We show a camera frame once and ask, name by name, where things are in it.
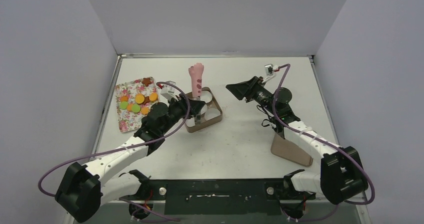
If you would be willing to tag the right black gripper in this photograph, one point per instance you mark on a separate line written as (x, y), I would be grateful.
(250, 90)

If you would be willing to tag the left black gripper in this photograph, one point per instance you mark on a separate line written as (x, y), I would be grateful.
(182, 103)

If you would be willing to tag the orange flower cookie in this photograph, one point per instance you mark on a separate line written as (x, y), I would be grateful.
(144, 110)

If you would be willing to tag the orange round cookie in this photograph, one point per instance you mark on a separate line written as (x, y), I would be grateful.
(153, 97)
(139, 98)

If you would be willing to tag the green round cookie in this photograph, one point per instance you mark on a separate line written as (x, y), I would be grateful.
(135, 108)
(123, 105)

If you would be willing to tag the pink cat paw tongs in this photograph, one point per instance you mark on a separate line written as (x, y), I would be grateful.
(196, 75)

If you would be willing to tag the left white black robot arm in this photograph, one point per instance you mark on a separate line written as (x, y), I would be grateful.
(148, 138)

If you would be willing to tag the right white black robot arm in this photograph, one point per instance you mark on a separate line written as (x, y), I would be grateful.
(339, 175)

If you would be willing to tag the white paper cup back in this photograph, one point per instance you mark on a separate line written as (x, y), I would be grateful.
(206, 96)

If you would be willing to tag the white paper cup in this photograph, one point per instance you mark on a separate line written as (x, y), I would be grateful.
(206, 96)
(211, 114)

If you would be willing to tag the white paper cup right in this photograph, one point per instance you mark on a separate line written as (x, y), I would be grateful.
(211, 114)

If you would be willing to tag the brown square cookie box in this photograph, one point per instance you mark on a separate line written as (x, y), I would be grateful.
(190, 124)

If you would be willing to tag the brown star cookie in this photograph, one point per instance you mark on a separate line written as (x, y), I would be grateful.
(146, 81)

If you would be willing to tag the floral cookie tray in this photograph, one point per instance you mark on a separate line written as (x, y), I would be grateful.
(134, 101)

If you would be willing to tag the orange cookie far left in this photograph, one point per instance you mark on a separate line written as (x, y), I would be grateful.
(124, 99)

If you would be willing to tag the brown box lid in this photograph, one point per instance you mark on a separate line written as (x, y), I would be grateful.
(290, 151)

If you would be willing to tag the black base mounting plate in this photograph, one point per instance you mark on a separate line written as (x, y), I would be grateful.
(221, 197)

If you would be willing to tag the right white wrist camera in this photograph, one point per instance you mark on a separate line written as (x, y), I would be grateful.
(270, 71)

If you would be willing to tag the aluminium frame rail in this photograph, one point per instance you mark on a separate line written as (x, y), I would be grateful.
(92, 194)

